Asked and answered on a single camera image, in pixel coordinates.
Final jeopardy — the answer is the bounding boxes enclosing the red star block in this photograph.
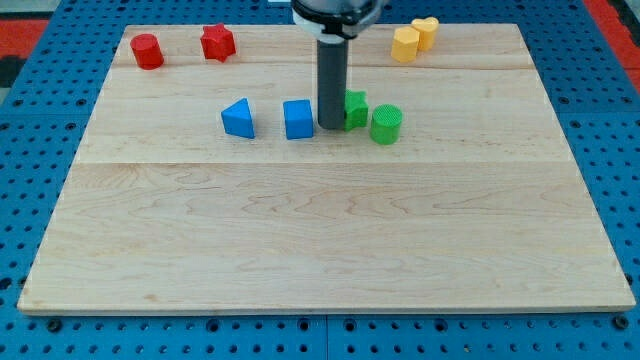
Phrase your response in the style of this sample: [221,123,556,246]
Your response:
[200,23,236,62]

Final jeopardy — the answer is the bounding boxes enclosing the blue cube block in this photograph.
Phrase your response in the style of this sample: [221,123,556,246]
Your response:
[283,99,314,140]

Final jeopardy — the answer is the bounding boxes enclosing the blue triangle block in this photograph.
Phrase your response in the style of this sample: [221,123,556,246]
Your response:
[221,98,255,139]

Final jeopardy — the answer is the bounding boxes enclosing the red cylinder block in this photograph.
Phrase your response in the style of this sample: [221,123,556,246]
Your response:
[130,33,164,70]

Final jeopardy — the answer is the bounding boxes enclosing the green cylinder block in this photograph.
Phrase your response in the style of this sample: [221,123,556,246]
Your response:
[370,104,403,145]

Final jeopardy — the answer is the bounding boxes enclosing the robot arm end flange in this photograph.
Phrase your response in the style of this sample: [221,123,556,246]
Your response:
[291,0,389,44]

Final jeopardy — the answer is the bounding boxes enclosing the yellow heart block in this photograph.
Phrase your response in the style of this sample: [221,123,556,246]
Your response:
[411,17,440,51]

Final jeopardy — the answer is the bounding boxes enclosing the yellow hexagon block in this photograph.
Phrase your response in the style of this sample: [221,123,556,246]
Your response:
[390,26,420,63]

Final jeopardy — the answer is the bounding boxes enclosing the wooden board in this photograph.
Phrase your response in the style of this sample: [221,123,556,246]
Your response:
[18,24,635,316]

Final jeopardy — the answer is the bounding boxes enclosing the green star block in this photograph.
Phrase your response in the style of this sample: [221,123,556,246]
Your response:
[344,90,369,131]

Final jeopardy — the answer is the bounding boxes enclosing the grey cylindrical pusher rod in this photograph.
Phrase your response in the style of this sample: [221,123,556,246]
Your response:
[316,40,348,130]

